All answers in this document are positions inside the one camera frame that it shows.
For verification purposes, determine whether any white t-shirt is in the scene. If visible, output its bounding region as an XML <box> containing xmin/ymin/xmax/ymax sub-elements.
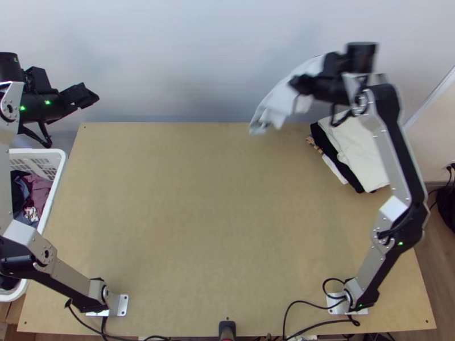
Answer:
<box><xmin>249</xmin><ymin>53</ymin><xmax>326</xmax><ymax>136</ymax></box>

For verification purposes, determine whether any pile of folded clothes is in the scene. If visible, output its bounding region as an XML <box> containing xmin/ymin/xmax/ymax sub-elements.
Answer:
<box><xmin>305</xmin><ymin>115</ymin><xmax>390</xmax><ymax>194</ymax></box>

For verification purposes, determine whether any white laundry basket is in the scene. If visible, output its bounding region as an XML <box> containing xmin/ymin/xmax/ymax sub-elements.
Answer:
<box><xmin>0</xmin><ymin>148</ymin><xmax>68</xmax><ymax>303</ymax></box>

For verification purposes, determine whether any heap of clothes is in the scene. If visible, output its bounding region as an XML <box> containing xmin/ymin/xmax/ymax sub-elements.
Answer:
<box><xmin>10</xmin><ymin>170</ymin><xmax>52</xmax><ymax>228</ymax></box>

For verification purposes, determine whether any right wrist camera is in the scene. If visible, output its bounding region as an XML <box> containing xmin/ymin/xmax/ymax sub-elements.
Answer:
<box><xmin>322</xmin><ymin>52</ymin><xmax>349</xmax><ymax>76</ymax></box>

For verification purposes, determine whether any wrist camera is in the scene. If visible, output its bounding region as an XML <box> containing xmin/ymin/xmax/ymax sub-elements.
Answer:
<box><xmin>322</xmin><ymin>52</ymin><xmax>349</xmax><ymax>76</ymax></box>
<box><xmin>24</xmin><ymin>66</ymin><xmax>51</xmax><ymax>94</ymax></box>

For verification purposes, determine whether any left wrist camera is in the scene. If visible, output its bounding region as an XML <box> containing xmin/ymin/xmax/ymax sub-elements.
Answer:
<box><xmin>24</xmin><ymin>66</ymin><xmax>51</xmax><ymax>94</ymax></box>

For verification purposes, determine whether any black cable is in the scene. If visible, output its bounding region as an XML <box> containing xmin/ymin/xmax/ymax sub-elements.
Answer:
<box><xmin>282</xmin><ymin>301</ymin><xmax>356</xmax><ymax>341</ymax></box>
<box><xmin>64</xmin><ymin>299</ymin><xmax>111</xmax><ymax>341</ymax></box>
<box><xmin>322</xmin><ymin>278</ymin><xmax>361</xmax><ymax>327</ymax></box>
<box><xmin>329</xmin><ymin>102</ymin><xmax>362</xmax><ymax>128</ymax></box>
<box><xmin>425</xmin><ymin>186</ymin><xmax>449</xmax><ymax>211</ymax></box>

